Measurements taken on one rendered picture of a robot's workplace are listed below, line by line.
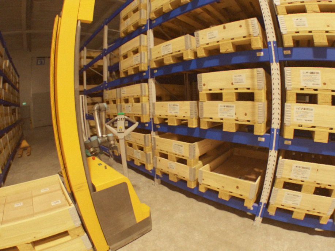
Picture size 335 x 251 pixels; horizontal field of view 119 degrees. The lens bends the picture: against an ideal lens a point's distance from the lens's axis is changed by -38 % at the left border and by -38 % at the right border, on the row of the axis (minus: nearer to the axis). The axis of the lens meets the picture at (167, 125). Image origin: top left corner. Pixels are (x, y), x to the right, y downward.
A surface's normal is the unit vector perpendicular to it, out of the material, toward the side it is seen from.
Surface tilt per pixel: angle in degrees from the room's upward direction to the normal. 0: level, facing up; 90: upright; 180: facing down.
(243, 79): 90
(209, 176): 90
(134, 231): 90
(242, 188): 90
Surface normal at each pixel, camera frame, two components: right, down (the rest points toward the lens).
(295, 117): -0.71, 0.14
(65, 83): 0.71, 0.08
